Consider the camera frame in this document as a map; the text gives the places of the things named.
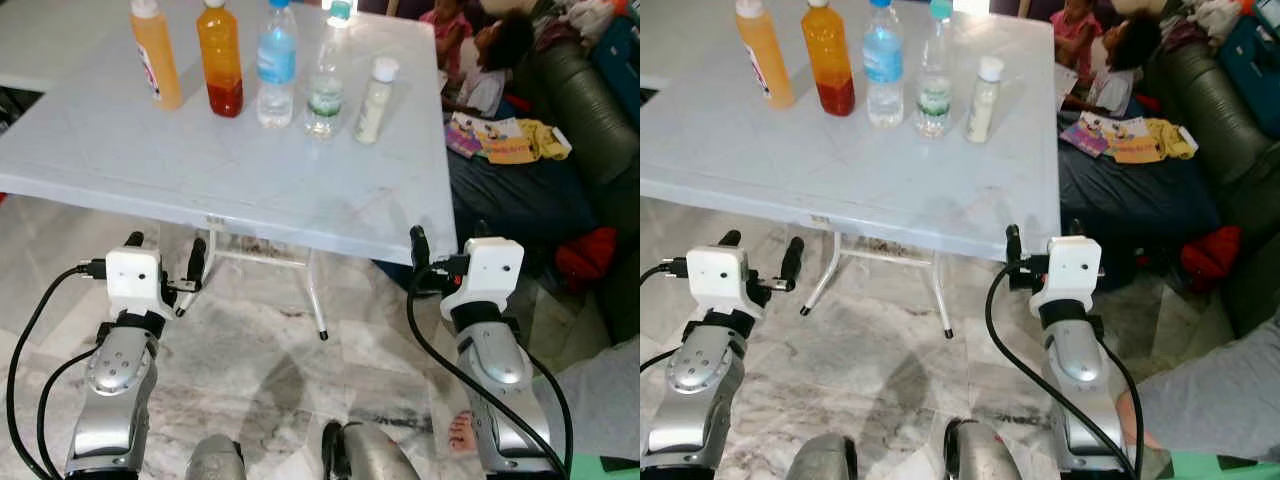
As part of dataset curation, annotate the dark blue mattress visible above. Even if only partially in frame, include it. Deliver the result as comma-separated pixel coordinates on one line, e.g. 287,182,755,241
375,95,601,291
1058,100,1226,266

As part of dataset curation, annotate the white plastic folding table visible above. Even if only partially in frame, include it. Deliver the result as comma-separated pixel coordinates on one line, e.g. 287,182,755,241
0,0,459,341
640,0,1063,341

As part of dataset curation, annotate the orange children's booklet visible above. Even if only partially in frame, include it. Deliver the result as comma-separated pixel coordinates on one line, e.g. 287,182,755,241
1105,118,1157,164
478,118,537,166

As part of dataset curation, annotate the purple children's magazine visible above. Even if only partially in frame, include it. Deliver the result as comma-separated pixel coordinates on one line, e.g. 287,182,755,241
445,112,487,159
1060,112,1111,159

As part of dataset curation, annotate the red cushion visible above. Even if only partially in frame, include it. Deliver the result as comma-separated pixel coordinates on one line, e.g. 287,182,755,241
1180,225,1242,291
555,226,619,281

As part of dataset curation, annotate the yellow cloth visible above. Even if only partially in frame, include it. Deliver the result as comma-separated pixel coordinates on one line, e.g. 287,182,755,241
520,120,573,161
1145,118,1198,161

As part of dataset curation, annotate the small cream bottle white cap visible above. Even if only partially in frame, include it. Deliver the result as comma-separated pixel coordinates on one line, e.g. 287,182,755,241
965,56,1005,144
354,57,401,145

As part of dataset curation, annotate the dark green sofa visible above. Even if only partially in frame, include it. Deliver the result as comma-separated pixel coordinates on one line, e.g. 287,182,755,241
1145,20,1280,336
530,15,641,341

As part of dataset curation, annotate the pale orange juice bottle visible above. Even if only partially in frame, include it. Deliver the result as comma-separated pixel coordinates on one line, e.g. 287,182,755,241
735,0,797,111
128,0,185,111

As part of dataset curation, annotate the silver robot left leg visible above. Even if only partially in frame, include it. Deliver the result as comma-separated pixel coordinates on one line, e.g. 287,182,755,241
185,434,247,480
785,432,859,480

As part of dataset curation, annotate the silver robot leg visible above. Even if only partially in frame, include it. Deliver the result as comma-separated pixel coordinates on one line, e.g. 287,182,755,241
321,420,421,480
185,434,247,480
785,432,859,480
943,418,1013,480

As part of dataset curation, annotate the black haired child white shirt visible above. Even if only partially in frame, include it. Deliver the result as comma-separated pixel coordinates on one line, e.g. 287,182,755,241
1065,12,1163,116
455,10,537,116

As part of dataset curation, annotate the silver robot right leg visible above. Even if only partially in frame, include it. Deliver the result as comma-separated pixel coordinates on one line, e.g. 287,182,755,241
943,418,1013,480
321,420,421,480

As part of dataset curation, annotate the child in pink clothes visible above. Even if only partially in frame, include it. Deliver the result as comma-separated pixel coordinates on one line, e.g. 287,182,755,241
1052,0,1101,81
420,0,473,76

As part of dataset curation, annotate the orange and red drink bottle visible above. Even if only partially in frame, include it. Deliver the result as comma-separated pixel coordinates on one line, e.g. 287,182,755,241
801,0,857,118
196,0,245,119

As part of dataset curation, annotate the person's leg in grey trousers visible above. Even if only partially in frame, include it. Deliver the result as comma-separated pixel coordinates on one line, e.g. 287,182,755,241
448,335,641,461
1118,310,1280,461

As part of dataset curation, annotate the blue case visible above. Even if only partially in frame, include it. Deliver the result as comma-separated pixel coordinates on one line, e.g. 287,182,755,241
1218,15,1280,111
590,15,641,121

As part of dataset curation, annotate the blue label water bottle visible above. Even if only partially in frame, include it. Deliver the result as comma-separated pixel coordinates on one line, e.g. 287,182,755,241
862,0,906,129
256,0,299,129

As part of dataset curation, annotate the white cloth pile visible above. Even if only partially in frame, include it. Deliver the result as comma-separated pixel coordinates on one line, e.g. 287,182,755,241
565,0,616,36
1190,0,1246,41

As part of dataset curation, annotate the green plastic object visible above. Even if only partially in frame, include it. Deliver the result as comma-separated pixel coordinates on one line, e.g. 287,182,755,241
570,455,641,480
1165,450,1280,480

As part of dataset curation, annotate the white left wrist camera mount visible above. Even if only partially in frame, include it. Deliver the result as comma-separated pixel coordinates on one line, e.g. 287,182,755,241
104,247,174,321
686,245,767,319

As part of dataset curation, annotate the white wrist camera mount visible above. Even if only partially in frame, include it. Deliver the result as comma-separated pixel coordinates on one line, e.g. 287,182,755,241
104,247,174,321
440,238,526,321
1030,235,1104,319
686,245,767,319

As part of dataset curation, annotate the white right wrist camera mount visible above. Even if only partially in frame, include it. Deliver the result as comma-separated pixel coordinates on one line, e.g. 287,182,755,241
1030,235,1104,319
440,238,526,321

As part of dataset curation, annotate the long black left arm cable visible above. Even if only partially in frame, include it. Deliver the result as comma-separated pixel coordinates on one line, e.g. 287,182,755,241
640,258,691,287
3,260,109,480

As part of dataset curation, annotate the short black right arm cable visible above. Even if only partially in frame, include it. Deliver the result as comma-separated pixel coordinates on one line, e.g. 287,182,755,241
1095,335,1147,479
518,346,576,479

